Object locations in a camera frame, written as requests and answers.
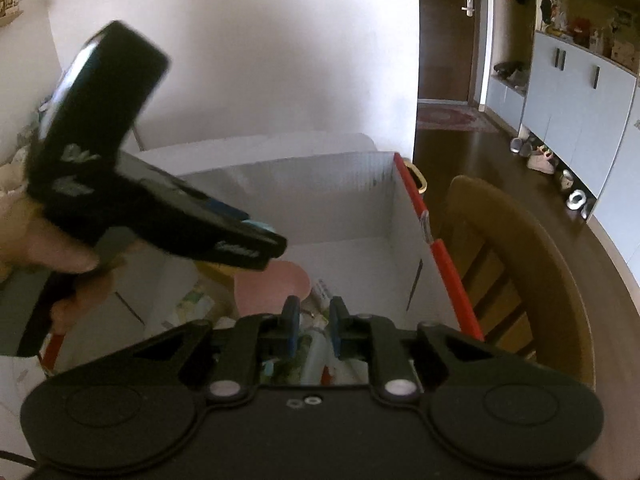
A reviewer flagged pink heart-shaped dish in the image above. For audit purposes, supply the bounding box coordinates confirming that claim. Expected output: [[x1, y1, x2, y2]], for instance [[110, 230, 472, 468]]
[[234, 260, 311, 316]]

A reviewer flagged pink slipper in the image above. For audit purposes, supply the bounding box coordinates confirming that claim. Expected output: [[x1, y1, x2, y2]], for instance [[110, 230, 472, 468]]
[[526, 145, 558, 176]]

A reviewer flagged person's left hand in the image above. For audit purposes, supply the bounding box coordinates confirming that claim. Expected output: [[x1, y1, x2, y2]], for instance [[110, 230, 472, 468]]
[[1, 192, 127, 335]]

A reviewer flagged light blue correction tape dispenser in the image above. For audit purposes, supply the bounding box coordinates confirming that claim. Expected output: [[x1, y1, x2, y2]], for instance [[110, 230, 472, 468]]
[[299, 328, 332, 386]]

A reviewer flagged light blue wall cabinet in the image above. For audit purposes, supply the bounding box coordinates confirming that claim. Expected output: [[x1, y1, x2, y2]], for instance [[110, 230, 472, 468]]
[[486, 0, 639, 273]]

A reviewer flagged green and white tube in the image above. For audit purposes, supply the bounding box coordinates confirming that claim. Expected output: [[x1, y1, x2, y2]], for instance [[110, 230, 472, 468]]
[[308, 278, 341, 330]]

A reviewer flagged red and white cardboard box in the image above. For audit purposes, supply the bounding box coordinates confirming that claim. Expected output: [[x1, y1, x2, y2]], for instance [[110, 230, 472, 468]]
[[42, 152, 480, 372]]

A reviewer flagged red door mat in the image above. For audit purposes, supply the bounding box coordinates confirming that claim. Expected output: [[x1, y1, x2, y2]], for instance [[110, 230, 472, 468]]
[[416, 103, 499, 133]]

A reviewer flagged wooden chair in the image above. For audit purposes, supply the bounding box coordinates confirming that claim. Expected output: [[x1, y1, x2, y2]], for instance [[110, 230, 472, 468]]
[[438, 176, 596, 386]]

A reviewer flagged dark brown entrance door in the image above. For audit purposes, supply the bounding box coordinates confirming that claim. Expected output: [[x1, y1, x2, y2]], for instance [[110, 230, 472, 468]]
[[418, 0, 477, 102]]

